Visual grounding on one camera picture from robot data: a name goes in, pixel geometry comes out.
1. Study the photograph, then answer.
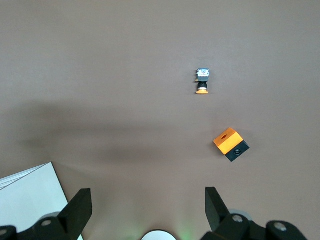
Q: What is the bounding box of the orange and black button box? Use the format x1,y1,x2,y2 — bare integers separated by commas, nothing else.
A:
212,127,251,164

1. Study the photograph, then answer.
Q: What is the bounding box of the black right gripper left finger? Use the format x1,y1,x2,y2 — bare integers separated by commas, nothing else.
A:
0,188,93,240

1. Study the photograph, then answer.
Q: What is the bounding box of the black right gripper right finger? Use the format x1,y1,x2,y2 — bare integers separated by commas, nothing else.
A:
201,186,311,240

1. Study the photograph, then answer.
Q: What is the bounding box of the brown table mat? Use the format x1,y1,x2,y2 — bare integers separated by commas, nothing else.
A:
0,0,320,240

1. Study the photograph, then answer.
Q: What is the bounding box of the orange push button switch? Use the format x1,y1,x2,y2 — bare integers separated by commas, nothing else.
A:
194,67,212,96

